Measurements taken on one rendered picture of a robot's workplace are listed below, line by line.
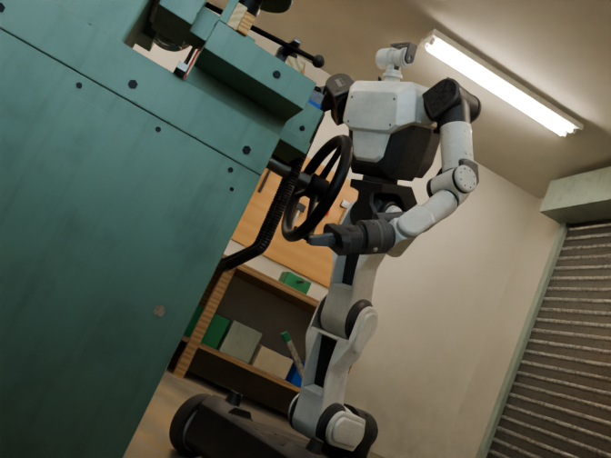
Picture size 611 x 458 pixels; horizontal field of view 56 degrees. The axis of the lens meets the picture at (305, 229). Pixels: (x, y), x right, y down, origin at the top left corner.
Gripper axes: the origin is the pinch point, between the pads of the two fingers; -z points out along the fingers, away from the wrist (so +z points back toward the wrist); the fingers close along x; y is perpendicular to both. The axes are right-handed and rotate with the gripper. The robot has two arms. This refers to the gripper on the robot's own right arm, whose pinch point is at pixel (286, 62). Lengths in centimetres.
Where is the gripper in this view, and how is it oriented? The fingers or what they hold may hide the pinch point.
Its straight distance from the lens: 159.3
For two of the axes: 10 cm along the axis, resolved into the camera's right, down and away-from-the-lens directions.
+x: -3.2, 9.3, -1.8
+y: -8.7, -3.6, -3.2
